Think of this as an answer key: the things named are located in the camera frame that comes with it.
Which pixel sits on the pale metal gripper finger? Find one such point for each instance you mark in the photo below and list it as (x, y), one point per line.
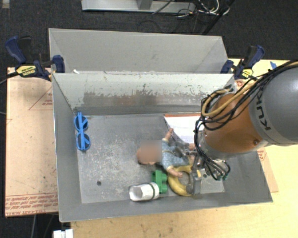
(195, 185)
(184, 149)

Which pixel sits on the baby doll in blue clothes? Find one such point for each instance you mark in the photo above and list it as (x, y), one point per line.
(172, 157)

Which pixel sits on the white paper with orange edge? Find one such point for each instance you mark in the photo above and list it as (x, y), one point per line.
(183, 125)

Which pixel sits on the green toy block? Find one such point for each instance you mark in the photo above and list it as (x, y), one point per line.
(159, 181)

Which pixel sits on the white plastic cup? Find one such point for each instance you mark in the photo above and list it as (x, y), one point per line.
(145, 192)

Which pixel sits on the grey metal bin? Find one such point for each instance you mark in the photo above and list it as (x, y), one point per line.
(119, 162)

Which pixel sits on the blue sunglasses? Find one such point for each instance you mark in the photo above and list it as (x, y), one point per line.
(82, 130)

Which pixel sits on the brown cardboard board red print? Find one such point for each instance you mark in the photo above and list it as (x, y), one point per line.
(29, 137)

